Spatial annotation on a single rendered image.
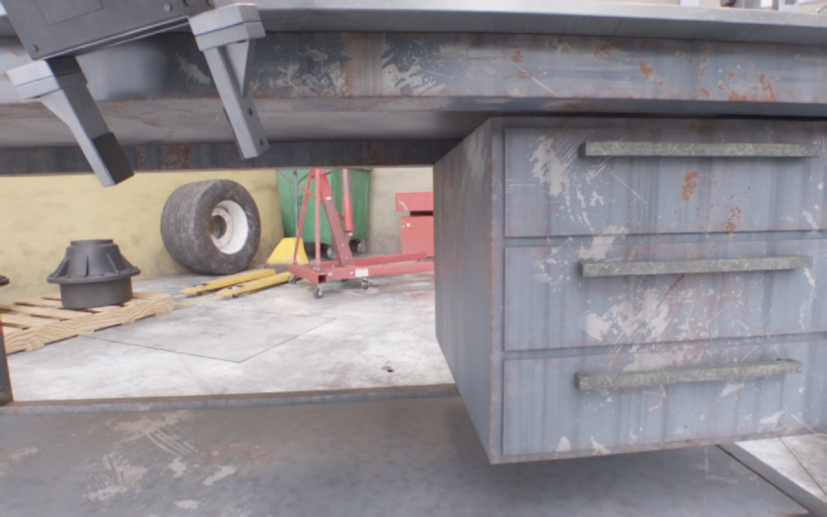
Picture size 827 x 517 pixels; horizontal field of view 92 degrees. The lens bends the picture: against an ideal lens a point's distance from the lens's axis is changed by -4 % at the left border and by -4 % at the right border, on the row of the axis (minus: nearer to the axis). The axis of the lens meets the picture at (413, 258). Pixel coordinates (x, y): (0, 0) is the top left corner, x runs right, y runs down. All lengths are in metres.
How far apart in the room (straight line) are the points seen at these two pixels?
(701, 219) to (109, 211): 5.05
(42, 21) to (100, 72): 0.09
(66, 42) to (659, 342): 0.65
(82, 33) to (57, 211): 4.61
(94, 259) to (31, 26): 2.89
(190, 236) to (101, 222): 0.89
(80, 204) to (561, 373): 4.84
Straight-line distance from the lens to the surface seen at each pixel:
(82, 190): 5.10
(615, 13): 0.45
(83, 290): 3.26
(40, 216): 4.91
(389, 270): 3.68
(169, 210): 5.20
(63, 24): 0.40
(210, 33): 0.35
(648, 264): 0.55
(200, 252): 4.78
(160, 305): 3.39
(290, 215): 6.21
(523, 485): 0.81
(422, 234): 5.88
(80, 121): 0.43
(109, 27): 0.38
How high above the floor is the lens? 0.69
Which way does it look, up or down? 7 degrees down
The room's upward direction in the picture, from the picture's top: 1 degrees counter-clockwise
